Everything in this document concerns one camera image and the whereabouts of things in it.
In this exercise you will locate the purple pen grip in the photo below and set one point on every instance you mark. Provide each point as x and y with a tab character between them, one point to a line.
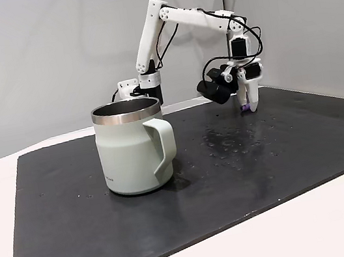
245	108

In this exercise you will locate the black rubber mat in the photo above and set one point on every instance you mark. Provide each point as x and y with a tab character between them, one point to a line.
232	174

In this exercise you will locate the pale green steel mug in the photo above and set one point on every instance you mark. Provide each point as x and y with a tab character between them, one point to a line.
127	155

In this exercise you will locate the black oval camera with mount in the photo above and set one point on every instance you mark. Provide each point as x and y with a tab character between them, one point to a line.
215	91

